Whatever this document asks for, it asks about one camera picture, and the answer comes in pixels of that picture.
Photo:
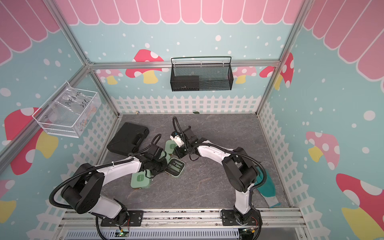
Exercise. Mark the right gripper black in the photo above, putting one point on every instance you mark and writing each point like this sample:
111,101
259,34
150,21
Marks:
177,151

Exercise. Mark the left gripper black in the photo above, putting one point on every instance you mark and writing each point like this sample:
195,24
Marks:
164,167

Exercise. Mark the green clipper case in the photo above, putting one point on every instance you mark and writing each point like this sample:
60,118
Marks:
140,180
175,166
170,147

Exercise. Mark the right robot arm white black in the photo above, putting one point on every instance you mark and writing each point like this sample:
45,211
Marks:
244,173

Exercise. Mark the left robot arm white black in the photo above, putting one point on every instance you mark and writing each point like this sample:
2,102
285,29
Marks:
82,191

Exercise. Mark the black plastic tool case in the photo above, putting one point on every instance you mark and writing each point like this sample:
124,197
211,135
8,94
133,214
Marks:
128,139

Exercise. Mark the black box in basket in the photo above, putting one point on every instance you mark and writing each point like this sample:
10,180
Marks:
185,83

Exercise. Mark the green work glove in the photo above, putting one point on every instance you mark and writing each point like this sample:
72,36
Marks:
268,192

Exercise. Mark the black wire mesh basket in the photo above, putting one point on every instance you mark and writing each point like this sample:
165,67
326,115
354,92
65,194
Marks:
215,73

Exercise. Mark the clear acrylic wall bin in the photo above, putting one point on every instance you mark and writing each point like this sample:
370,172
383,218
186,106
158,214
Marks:
68,112

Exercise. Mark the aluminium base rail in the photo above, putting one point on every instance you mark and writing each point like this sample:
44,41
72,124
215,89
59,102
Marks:
188,218

